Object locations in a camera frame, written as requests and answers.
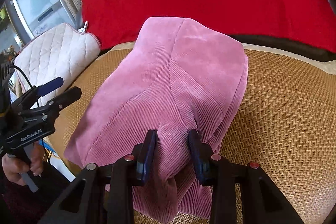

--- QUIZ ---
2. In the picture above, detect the pink corduroy jacket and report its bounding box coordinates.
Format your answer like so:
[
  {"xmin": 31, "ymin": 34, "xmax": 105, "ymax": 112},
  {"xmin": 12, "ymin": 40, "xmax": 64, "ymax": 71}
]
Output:
[{"xmin": 64, "ymin": 17, "xmax": 248, "ymax": 223}]

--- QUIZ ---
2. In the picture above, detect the person's left hand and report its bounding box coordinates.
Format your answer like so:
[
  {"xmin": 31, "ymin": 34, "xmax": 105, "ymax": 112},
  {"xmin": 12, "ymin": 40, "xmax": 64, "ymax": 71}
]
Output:
[{"xmin": 2, "ymin": 143, "xmax": 45, "ymax": 186}]

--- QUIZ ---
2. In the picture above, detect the white quilted pillow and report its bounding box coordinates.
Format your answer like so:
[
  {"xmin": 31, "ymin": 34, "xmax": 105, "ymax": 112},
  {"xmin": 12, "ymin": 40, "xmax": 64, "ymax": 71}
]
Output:
[{"xmin": 14, "ymin": 23, "xmax": 100, "ymax": 106}]

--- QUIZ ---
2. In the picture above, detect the woven bamboo bed mat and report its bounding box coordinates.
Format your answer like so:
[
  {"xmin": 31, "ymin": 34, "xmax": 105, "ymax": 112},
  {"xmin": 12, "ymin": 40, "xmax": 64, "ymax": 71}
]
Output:
[{"xmin": 48, "ymin": 41, "xmax": 336, "ymax": 224}]

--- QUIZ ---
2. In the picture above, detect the black cable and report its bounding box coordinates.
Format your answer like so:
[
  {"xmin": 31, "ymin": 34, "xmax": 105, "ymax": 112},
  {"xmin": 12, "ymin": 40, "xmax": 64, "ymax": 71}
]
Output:
[{"xmin": 8, "ymin": 65, "xmax": 52, "ymax": 164}]

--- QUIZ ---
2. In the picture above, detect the window with metal frame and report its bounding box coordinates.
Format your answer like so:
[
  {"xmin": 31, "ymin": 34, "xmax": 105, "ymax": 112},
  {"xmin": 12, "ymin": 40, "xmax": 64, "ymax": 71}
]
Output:
[{"xmin": 1, "ymin": 0, "xmax": 75, "ymax": 52}]

